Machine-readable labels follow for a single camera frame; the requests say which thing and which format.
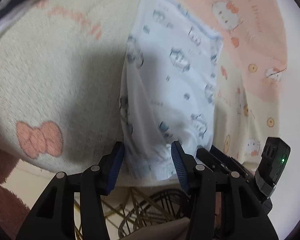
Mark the yellow metal wire frame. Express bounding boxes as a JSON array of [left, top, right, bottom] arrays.
[[74, 187, 155, 240]]

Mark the white blue printed garment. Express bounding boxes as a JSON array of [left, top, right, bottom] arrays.
[[119, 0, 224, 182]]

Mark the white and navy garment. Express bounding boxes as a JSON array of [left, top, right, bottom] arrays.
[[0, 0, 90, 50]]

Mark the grey brown cloth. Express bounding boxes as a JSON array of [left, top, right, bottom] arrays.
[[136, 216, 191, 240]]

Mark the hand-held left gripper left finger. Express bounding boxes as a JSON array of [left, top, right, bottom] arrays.
[[16, 141, 125, 240]]

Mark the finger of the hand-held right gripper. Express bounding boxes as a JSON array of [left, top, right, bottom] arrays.
[[210, 145, 250, 178], [196, 149, 232, 177]]

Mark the pink fuzzy cloth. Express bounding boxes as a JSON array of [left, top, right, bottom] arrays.
[[0, 142, 32, 240]]

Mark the pink cream cat printed blanket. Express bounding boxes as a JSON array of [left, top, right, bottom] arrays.
[[0, 0, 292, 189]]

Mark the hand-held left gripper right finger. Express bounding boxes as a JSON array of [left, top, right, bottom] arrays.
[[170, 141, 279, 240]]

